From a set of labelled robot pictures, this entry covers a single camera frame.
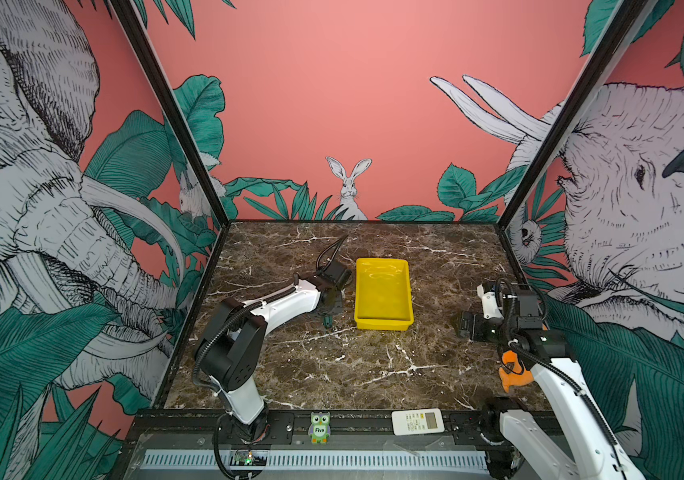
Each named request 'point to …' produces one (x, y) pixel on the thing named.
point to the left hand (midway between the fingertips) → (332, 303)
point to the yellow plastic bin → (382, 295)
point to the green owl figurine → (319, 430)
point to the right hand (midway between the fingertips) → (465, 316)
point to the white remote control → (418, 421)
